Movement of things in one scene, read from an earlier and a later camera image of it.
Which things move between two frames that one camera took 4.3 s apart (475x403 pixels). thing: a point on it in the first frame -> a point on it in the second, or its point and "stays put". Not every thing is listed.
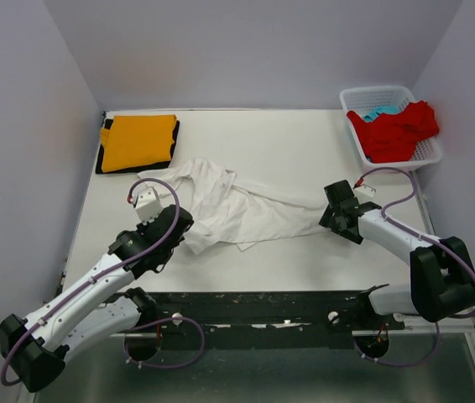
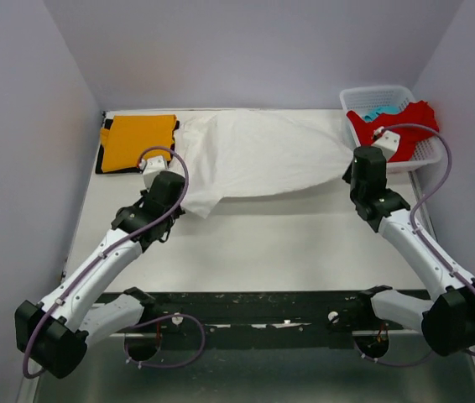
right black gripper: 329,219 -> 347,175
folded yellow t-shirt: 137,140 stays put
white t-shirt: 227,210 -> 242,153
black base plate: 192,318 stays put
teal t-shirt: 371,116 stays put
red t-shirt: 393,137 stays put
